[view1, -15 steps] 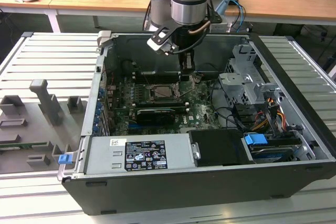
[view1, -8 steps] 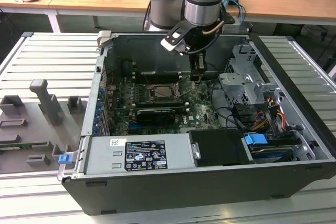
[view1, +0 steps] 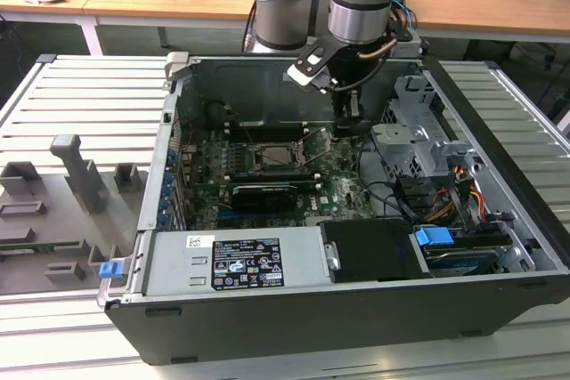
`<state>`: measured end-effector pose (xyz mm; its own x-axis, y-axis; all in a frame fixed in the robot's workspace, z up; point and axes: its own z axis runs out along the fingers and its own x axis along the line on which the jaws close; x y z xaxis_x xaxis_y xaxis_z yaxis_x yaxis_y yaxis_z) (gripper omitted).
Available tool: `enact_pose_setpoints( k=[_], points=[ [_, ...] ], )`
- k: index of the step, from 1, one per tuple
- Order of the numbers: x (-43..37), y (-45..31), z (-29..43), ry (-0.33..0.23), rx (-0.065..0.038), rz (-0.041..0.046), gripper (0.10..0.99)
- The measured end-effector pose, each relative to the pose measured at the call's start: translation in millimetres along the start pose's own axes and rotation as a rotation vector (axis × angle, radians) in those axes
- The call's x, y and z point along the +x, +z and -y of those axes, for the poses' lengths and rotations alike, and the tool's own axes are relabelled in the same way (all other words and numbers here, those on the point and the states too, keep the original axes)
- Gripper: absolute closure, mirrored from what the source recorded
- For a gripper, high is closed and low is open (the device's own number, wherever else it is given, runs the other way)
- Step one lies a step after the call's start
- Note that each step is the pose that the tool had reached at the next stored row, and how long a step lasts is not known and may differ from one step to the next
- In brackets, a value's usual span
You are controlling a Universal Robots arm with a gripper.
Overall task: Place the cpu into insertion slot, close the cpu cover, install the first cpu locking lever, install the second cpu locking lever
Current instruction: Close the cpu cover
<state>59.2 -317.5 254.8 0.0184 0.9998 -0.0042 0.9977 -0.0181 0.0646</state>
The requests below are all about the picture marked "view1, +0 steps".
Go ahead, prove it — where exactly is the silver metal drive cage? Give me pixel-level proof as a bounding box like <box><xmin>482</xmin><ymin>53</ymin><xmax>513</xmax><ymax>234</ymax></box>
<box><xmin>369</xmin><ymin>75</ymin><xmax>485</xmax><ymax>186</ymax></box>

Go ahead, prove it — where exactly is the grey power supply unit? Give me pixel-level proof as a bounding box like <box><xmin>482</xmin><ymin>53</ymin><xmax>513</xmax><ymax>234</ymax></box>
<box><xmin>144</xmin><ymin>226</ymin><xmax>336</xmax><ymax>297</ymax></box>

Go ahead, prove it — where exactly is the blue case latch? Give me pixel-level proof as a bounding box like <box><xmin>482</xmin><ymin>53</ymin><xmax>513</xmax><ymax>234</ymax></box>
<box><xmin>98</xmin><ymin>261</ymin><xmax>124</xmax><ymax>282</ymax></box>

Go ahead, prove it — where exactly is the hard disk in blue carrier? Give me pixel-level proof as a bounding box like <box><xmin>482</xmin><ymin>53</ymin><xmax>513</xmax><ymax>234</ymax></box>
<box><xmin>412</xmin><ymin>224</ymin><xmax>511</xmax><ymax>278</ymax></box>

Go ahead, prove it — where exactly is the green RAM stick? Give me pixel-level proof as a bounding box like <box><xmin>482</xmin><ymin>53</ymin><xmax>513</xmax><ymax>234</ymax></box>
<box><xmin>0</xmin><ymin>241</ymin><xmax>84</xmax><ymax>255</ymax></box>

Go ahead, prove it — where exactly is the black RAM slot row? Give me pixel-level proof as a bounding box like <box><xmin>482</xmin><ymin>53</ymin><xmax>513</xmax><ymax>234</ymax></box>
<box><xmin>226</xmin><ymin>119</ymin><xmax>309</xmax><ymax>141</ymax></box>
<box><xmin>227</xmin><ymin>169</ymin><xmax>322</xmax><ymax>186</ymax></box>

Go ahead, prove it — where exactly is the grey case latch handle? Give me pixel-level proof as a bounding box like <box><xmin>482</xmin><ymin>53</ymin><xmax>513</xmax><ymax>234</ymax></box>
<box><xmin>164</xmin><ymin>51</ymin><xmax>193</xmax><ymax>84</ymax></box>

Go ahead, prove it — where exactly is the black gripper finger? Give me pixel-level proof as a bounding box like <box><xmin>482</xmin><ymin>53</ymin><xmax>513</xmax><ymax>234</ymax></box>
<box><xmin>335</xmin><ymin>88</ymin><xmax>367</xmax><ymax>138</ymax></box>

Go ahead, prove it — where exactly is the black graphics card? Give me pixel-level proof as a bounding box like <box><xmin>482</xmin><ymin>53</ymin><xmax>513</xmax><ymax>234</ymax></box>
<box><xmin>230</xmin><ymin>182</ymin><xmax>299</xmax><ymax>215</ymax></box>

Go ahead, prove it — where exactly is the green motherboard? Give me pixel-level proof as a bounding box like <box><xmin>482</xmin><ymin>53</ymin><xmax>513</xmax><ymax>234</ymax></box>
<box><xmin>177</xmin><ymin>124</ymin><xmax>402</xmax><ymax>230</ymax></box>

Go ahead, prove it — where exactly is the blue cable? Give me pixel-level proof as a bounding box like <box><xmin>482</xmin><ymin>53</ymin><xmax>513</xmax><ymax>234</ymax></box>
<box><xmin>391</xmin><ymin>0</ymin><xmax>419</xmax><ymax>34</ymax></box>

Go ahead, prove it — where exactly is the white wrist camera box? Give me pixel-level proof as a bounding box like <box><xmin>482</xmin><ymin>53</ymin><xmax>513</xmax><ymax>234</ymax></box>
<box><xmin>286</xmin><ymin>43</ymin><xmax>340</xmax><ymax>93</ymax></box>

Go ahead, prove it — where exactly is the CPU socket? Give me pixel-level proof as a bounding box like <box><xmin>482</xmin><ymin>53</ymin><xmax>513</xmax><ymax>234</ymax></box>
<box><xmin>251</xmin><ymin>140</ymin><xmax>311</xmax><ymax>175</ymax></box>

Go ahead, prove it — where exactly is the black open PC case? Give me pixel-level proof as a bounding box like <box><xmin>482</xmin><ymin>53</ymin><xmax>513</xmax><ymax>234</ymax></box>
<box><xmin>96</xmin><ymin>51</ymin><xmax>570</xmax><ymax>366</ymax></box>

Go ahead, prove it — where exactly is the orange yellow wire bundle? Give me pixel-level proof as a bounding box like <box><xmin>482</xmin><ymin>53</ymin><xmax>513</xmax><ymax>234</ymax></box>
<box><xmin>427</xmin><ymin>166</ymin><xmax>487</xmax><ymax>226</ymax></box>

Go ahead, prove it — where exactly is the metal socket cover frame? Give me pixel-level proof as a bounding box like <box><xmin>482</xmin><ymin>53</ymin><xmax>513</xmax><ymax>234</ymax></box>
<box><xmin>296</xmin><ymin>127</ymin><xmax>335</xmax><ymax>166</ymax></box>

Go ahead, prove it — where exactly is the grey parts rack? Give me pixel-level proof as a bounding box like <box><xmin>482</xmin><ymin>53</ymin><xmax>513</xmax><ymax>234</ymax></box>
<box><xmin>0</xmin><ymin>133</ymin><xmax>151</xmax><ymax>297</ymax></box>

